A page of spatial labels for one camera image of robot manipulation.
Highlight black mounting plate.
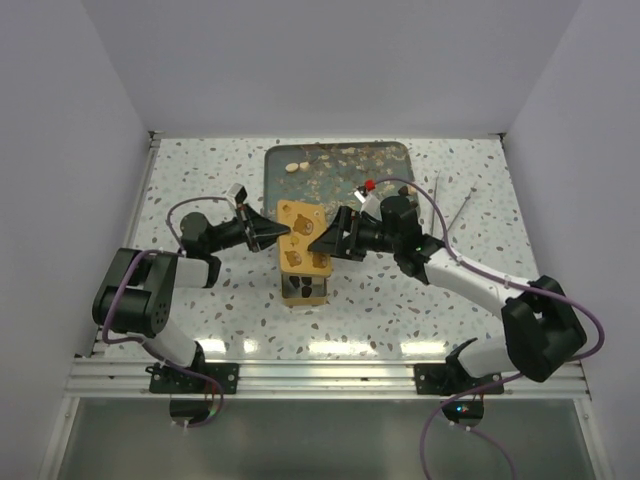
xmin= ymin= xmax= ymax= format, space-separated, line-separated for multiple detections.
xmin=413 ymin=363 xmax=504 ymax=396
xmin=145 ymin=362 xmax=240 ymax=395

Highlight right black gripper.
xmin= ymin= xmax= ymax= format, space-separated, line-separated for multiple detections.
xmin=308 ymin=205 xmax=401 ymax=262

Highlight silver metal tin lid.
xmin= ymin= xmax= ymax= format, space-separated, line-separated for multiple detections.
xmin=276 ymin=200 xmax=333 ymax=278

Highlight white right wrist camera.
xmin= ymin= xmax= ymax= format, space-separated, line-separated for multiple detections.
xmin=354 ymin=187 xmax=382 ymax=221

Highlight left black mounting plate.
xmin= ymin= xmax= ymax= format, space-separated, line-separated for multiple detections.
xmin=145 ymin=362 xmax=240 ymax=395

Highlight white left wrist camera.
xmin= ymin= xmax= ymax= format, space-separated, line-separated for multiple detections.
xmin=225 ymin=183 xmax=248 ymax=205

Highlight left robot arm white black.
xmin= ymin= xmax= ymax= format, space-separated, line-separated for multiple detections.
xmin=92 ymin=203 xmax=291 ymax=393

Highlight silver metal tongs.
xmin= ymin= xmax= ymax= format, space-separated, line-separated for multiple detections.
xmin=431 ymin=171 xmax=477 ymax=236

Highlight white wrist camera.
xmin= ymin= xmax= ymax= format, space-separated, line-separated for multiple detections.
xmin=225 ymin=183 xmax=248 ymax=205
xmin=354 ymin=187 xmax=382 ymax=221

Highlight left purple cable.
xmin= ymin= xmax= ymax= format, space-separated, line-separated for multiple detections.
xmin=101 ymin=196 xmax=236 ymax=429

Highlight aluminium rail front edge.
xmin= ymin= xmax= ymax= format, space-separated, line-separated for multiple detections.
xmin=64 ymin=358 xmax=590 ymax=400

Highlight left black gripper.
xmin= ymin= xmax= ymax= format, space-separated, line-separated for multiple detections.
xmin=206 ymin=203 xmax=291 ymax=254

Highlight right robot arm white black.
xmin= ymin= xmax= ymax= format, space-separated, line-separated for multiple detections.
xmin=308 ymin=195 xmax=586 ymax=394

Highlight purple cable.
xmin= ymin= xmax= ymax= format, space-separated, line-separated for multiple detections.
xmin=369 ymin=177 xmax=607 ymax=480
xmin=101 ymin=196 xmax=236 ymax=429

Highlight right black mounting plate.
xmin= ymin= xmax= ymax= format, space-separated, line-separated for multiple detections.
xmin=413 ymin=363 xmax=504 ymax=396

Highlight floral teal serving tray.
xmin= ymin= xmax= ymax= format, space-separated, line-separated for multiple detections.
xmin=263 ymin=141 xmax=414 ymax=220

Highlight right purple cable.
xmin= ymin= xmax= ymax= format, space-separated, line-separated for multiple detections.
xmin=369 ymin=177 xmax=607 ymax=480

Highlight gold metal tin box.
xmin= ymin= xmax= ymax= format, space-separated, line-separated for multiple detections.
xmin=281 ymin=274 xmax=328 ymax=307

